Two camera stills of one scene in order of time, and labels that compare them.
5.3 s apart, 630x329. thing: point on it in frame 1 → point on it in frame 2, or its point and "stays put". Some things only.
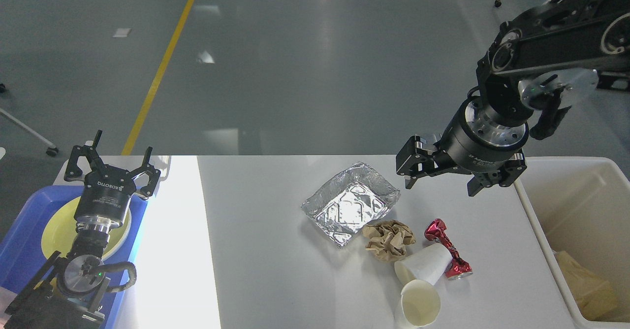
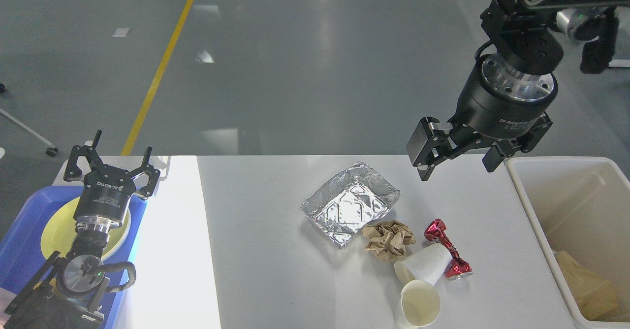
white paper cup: [430, 264] stays put
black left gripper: [107, 192] stays put
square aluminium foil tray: [351, 201] stays put
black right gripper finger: [503, 177] → [502, 148]
